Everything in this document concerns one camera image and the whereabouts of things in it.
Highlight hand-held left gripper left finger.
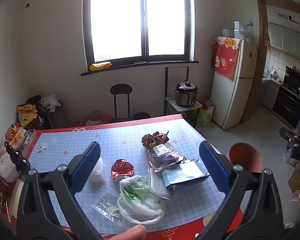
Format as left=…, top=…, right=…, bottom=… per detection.
left=16, top=141, right=108, bottom=240

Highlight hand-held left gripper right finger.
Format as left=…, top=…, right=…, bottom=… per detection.
left=197, top=141, right=284, bottom=240

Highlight orange plastic stool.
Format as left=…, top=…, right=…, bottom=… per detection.
left=227, top=142, right=262, bottom=173

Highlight person's left hand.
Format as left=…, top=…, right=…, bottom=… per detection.
left=112, top=224, right=147, bottom=240

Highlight blue printed snack packet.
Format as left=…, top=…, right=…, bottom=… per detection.
left=161, top=159, right=210, bottom=189

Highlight crushed red soda can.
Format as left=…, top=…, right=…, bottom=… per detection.
left=111, top=159, right=135, bottom=180

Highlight clear plastic bag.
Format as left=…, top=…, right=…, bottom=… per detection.
left=92, top=192, right=123, bottom=227

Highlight red plastic bag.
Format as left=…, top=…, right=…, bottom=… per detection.
left=85, top=111, right=111, bottom=126

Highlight clear plastic food tray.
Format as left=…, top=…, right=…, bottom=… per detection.
left=146, top=144, right=180, bottom=172

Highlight colourful cardboard box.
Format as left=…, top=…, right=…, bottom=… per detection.
left=196, top=100, right=215, bottom=128

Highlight black kitchen stove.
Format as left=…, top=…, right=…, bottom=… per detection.
left=272, top=66, right=300, bottom=128

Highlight white and green plastic bag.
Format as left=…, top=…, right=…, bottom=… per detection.
left=117, top=175, right=165, bottom=225

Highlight grey sponge cloth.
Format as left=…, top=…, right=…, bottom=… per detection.
left=147, top=167, right=174, bottom=201

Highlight grey open box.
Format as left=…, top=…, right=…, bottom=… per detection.
left=24, top=129, right=37, bottom=153

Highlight white side table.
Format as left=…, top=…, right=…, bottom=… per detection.
left=165, top=97, right=203, bottom=128

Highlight crumpled brown paper wrapper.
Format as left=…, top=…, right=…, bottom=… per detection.
left=142, top=131, right=170, bottom=148

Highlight black figurine bottle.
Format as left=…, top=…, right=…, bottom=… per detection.
left=4, top=142, right=31, bottom=176

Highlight cream refrigerator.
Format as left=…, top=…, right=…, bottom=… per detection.
left=210, top=39, right=258, bottom=130

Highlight grey bin with white bag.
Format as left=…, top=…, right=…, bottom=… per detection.
left=39, top=95, right=64, bottom=128

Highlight black round stool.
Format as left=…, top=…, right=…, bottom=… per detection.
left=133, top=112, right=152, bottom=120

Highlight steel electric pressure cooker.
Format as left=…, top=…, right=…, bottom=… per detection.
left=175, top=81, right=198, bottom=108

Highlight red snack packets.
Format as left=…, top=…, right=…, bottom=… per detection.
left=5, top=123, right=28, bottom=148

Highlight pile of yellow bags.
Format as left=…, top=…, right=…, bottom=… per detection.
left=17, top=104, right=40, bottom=128

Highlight white round container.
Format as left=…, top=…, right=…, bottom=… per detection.
left=0, top=152, right=18, bottom=183

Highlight black round-back chair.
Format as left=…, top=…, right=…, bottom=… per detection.
left=110, top=84, right=133, bottom=123

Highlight yellow packet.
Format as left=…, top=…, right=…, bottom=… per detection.
left=89, top=62, right=112, bottom=71

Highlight red printed cloth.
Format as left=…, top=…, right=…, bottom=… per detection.
left=211, top=36, right=241, bottom=80

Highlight dark window sill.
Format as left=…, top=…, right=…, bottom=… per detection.
left=81, top=60, right=199, bottom=77

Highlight containers atop refrigerator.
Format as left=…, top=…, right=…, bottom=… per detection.
left=221, top=21, right=254, bottom=42

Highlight dark framed window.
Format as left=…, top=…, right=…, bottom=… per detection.
left=83, top=0, right=195, bottom=67

